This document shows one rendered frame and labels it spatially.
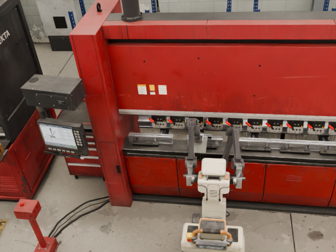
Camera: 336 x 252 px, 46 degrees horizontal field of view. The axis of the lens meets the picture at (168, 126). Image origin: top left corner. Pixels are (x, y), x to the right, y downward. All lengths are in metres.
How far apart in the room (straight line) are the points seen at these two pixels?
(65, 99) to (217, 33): 1.45
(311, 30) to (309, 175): 1.63
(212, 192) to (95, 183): 2.23
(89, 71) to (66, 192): 2.08
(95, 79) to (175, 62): 0.78
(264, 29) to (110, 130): 1.83
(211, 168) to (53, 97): 1.52
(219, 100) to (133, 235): 1.87
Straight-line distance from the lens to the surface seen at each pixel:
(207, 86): 3.89
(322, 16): 3.75
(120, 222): 4.87
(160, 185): 4.74
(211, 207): 3.78
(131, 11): 3.72
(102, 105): 4.00
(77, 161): 5.20
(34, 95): 3.74
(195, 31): 3.60
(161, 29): 3.64
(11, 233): 5.21
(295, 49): 3.70
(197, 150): 4.13
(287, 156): 4.32
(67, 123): 3.76
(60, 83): 3.69
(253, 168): 4.40
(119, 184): 4.72
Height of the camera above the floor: 3.76
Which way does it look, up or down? 38 degrees down
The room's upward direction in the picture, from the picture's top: 6 degrees counter-clockwise
